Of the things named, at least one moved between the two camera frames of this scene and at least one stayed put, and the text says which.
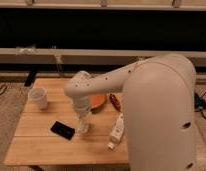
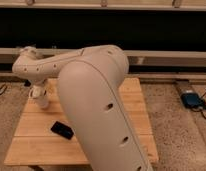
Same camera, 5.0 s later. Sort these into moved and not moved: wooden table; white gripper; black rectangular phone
Moved: white gripper
Not moved: wooden table; black rectangular phone
